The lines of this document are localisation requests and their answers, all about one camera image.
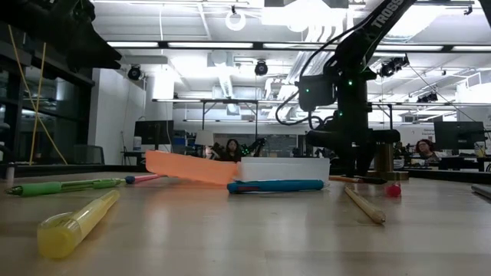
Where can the white rectangular shade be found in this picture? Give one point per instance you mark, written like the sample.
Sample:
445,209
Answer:
204,138

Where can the black metal rig frame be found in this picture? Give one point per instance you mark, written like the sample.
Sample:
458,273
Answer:
256,115

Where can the person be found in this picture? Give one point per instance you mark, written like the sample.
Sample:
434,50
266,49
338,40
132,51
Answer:
232,151
427,149

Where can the pink pencil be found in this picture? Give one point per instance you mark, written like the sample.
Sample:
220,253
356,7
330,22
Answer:
147,177

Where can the green pen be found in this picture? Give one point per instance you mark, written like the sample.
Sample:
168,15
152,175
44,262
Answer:
38,188

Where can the small white cylinder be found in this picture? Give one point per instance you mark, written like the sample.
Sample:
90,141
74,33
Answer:
10,170

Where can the clear plastic supply box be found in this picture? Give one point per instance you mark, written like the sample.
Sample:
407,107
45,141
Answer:
284,169

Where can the dark mesh chair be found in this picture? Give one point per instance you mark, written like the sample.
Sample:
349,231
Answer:
89,155

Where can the pink highlighter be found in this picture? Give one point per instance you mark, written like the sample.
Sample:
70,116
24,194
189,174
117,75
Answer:
393,190

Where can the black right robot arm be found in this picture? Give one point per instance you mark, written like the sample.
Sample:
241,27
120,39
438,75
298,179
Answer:
353,96

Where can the tan wooden pencil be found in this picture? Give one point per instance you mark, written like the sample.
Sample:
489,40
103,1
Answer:
364,207

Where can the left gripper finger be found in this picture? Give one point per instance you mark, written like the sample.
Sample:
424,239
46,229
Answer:
100,48
103,64

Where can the orange translucent box lid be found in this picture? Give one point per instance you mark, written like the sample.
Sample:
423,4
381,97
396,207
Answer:
192,168

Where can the black ceiling spotlight cluster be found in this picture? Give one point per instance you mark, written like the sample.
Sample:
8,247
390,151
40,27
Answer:
391,67

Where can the blue pen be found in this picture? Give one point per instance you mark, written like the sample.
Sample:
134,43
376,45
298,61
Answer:
276,186

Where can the black computer monitor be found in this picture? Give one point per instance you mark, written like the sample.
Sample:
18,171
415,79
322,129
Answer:
458,135
153,132

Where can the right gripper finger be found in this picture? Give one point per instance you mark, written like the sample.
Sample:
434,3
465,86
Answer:
363,163
350,163

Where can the translucent yellow highlighter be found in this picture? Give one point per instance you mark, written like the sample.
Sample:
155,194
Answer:
69,230

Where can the black ceiling camera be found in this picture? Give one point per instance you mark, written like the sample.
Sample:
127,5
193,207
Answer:
134,73
261,68

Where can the orange pencil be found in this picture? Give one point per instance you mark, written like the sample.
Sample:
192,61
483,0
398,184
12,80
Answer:
343,178

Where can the long pendant light bar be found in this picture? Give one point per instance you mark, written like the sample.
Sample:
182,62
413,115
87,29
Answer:
259,45

